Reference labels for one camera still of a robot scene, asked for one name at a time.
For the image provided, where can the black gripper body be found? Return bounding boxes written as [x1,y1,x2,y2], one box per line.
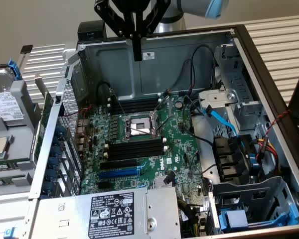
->
[107,0,165,16]

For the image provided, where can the green RAM stick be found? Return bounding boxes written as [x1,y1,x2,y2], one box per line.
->
[0,163,18,172]

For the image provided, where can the black power adapter box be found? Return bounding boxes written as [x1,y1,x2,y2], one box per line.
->
[77,20,108,42]

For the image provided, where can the open PC case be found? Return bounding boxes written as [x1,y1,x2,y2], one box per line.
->
[27,24,299,239]

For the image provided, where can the thin metal locking lever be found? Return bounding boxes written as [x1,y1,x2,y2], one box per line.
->
[156,115,172,131]
[109,87,127,118]

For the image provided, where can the CPU socket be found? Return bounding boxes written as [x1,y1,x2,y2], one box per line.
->
[124,111,162,141]

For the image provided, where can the silver metal drive bay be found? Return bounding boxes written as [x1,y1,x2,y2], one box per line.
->
[198,43,267,131]

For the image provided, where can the green graphics card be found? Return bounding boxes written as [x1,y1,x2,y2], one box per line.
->
[33,72,55,165]

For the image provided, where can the green Dell motherboard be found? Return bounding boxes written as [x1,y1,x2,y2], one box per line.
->
[79,93,210,197]

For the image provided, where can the silver hard disk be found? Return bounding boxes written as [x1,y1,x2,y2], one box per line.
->
[0,67,18,97]

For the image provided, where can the hard disk with white label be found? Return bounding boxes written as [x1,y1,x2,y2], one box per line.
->
[0,91,25,126]

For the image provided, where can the long black expansion slot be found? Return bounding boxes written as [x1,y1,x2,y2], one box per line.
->
[99,159,138,170]

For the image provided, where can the grey parts rack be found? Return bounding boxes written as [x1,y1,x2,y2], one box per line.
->
[0,79,40,195]

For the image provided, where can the blue expansion slot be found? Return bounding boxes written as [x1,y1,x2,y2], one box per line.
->
[98,167,140,179]

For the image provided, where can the small silver heatsink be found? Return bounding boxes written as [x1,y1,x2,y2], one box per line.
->
[154,175,176,189]

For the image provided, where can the grey metal disk bay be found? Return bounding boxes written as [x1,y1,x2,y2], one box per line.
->
[208,176,299,235]

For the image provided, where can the silver power supply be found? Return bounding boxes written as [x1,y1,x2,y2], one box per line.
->
[31,186,181,239]

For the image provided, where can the looped black wire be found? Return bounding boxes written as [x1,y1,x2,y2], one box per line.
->
[190,44,216,98]

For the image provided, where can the thin black wire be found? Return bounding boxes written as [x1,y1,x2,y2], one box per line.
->
[167,58,193,95]

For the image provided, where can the blue hard disk bracket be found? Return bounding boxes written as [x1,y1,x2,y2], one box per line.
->
[7,58,23,82]

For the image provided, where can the thick black wire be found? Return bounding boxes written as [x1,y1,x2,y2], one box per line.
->
[181,96,215,147]

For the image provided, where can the blue SATA wire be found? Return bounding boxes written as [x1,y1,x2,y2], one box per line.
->
[203,104,240,137]

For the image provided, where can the red black twisted wire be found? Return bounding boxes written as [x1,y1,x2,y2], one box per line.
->
[263,109,292,137]

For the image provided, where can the red yellow power wires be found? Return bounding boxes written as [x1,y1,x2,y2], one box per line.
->
[255,135,282,175]

